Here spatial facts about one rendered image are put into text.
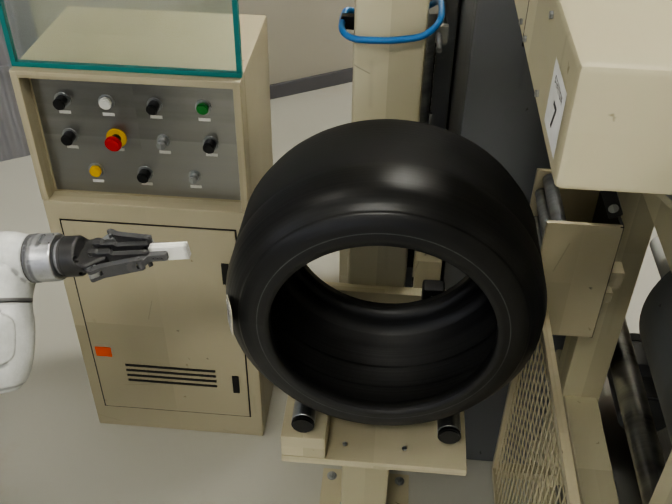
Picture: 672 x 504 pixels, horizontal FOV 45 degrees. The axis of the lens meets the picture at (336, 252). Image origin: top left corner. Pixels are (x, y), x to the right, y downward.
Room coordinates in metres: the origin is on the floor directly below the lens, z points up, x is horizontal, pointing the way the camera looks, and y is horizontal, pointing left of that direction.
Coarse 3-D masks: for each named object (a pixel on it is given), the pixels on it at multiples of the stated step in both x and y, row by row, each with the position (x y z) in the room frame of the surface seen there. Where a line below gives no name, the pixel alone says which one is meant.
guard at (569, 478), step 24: (552, 360) 1.10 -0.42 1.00; (528, 384) 1.22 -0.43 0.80; (552, 384) 1.04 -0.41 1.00; (504, 408) 1.37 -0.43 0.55; (528, 408) 1.19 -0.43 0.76; (552, 408) 1.00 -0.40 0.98; (504, 432) 1.34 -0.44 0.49; (528, 432) 1.13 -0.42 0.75; (552, 432) 0.98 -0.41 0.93; (552, 480) 0.92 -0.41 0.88; (576, 480) 0.83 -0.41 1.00
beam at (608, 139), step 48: (528, 0) 1.12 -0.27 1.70; (576, 0) 0.91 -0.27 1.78; (624, 0) 0.91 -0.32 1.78; (528, 48) 1.06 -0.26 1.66; (576, 48) 0.79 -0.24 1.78; (624, 48) 0.78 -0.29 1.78; (576, 96) 0.74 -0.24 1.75; (624, 96) 0.74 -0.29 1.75; (576, 144) 0.74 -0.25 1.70; (624, 144) 0.74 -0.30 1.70
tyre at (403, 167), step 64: (384, 128) 1.20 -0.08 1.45; (256, 192) 1.20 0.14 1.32; (320, 192) 1.05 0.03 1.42; (384, 192) 1.03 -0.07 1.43; (448, 192) 1.04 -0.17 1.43; (512, 192) 1.15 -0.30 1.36; (256, 256) 1.03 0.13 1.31; (320, 256) 1.00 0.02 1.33; (448, 256) 0.98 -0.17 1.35; (512, 256) 1.00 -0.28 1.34; (256, 320) 1.01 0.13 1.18; (320, 320) 1.25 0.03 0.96; (384, 320) 1.26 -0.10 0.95; (448, 320) 1.24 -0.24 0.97; (512, 320) 0.98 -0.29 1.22; (320, 384) 1.09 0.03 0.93; (384, 384) 1.12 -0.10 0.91; (448, 384) 1.09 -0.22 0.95
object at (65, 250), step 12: (60, 240) 1.15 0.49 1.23; (72, 240) 1.15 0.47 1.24; (84, 240) 1.18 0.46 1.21; (60, 252) 1.13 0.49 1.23; (72, 252) 1.13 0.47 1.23; (84, 252) 1.15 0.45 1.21; (60, 264) 1.12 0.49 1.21; (72, 264) 1.12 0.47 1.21; (84, 264) 1.11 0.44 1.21; (96, 264) 1.12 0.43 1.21; (72, 276) 1.12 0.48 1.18
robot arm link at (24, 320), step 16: (0, 304) 1.07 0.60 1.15; (16, 304) 1.08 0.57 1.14; (32, 304) 1.11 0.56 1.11; (0, 320) 1.04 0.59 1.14; (16, 320) 1.06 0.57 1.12; (32, 320) 1.09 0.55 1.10; (0, 336) 1.02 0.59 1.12; (16, 336) 1.04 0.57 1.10; (32, 336) 1.07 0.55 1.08; (0, 352) 1.00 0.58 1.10; (16, 352) 1.02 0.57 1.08; (32, 352) 1.05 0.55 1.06; (0, 368) 0.99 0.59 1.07; (16, 368) 1.00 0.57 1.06; (0, 384) 0.98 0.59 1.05; (16, 384) 0.99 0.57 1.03
